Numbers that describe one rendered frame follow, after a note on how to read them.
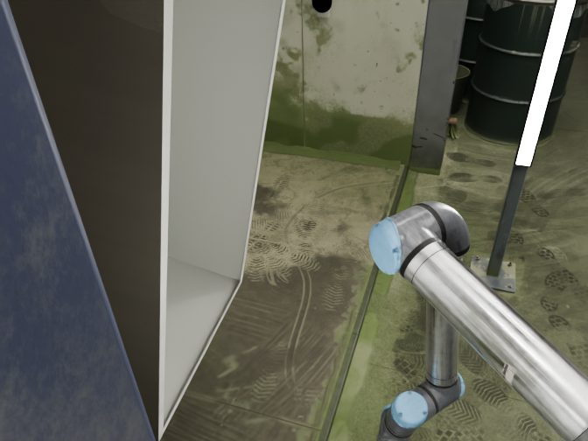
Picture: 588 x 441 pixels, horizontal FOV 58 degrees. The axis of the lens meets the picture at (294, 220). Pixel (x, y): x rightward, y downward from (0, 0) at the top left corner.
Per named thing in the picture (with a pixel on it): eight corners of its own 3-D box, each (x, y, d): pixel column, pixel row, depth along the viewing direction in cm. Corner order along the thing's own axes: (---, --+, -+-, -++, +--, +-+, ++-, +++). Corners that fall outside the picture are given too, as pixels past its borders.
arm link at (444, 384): (444, 180, 130) (439, 380, 162) (406, 197, 124) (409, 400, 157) (483, 195, 121) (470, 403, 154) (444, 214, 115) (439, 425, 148)
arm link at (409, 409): (419, 379, 148) (407, 396, 158) (388, 400, 144) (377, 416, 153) (442, 408, 144) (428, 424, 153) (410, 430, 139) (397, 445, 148)
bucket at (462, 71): (461, 120, 368) (468, 80, 351) (419, 115, 376) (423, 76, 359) (465, 101, 392) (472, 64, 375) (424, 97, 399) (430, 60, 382)
